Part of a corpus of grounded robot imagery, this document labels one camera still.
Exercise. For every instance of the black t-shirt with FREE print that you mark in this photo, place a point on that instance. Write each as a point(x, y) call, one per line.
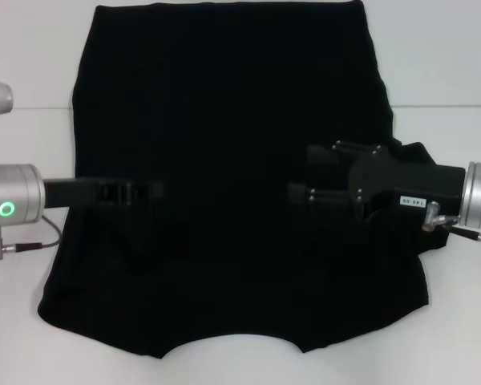
point(224, 120)

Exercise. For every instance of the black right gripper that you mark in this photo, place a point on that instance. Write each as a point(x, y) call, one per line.
point(405, 180)

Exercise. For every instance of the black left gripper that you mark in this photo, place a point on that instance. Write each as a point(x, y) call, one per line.
point(72, 193)

